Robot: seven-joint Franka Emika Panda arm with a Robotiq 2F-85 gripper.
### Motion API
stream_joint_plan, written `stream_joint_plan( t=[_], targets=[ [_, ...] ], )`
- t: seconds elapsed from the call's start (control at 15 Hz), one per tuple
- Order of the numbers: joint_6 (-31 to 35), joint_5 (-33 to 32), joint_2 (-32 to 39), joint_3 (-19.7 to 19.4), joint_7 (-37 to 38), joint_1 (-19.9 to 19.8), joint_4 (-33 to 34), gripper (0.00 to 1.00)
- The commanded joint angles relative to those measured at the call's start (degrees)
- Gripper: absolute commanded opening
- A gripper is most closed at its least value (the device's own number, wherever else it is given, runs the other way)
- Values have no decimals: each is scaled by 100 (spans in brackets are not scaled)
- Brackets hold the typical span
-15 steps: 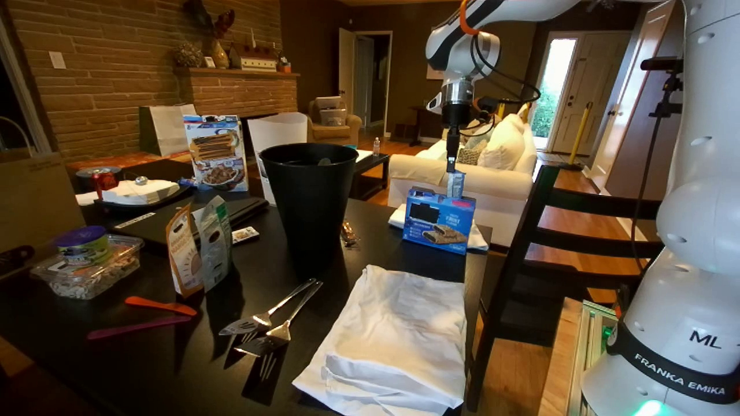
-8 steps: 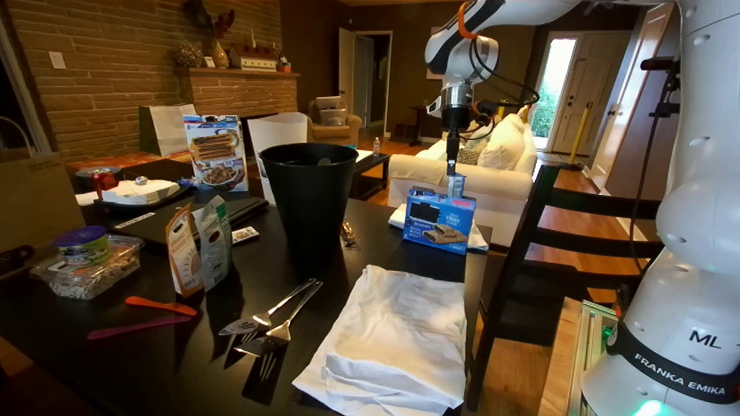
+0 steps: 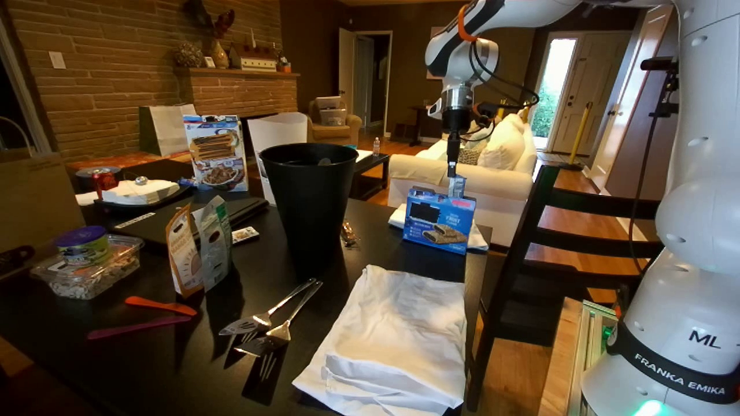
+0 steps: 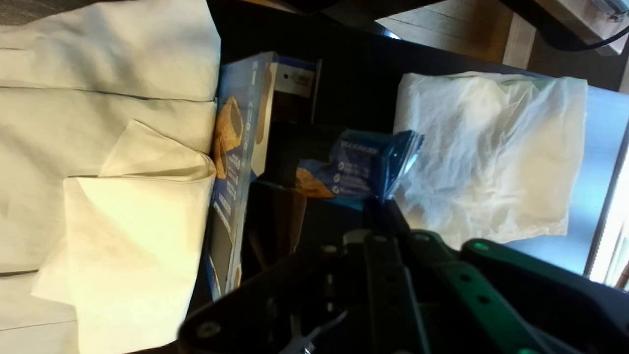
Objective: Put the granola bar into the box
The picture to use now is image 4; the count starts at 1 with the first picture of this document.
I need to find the cream cloth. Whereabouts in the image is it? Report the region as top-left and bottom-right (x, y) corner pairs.
(0, 0), (222, 354)

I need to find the blue fruit bar box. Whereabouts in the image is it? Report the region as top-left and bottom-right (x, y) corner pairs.
(204, 49), (324, 300)

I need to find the white plastic bag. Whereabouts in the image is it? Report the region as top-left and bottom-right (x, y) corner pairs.
(391, 68), (589, 251)

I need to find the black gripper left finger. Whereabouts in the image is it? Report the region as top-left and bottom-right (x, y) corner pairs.
(175, 198), (428, 354)

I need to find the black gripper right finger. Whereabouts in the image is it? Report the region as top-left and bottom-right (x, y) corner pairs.
(401, 226), (629, 354)

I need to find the blue granola bar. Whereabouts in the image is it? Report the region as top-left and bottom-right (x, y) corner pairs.
(293, 127), (426, 212)

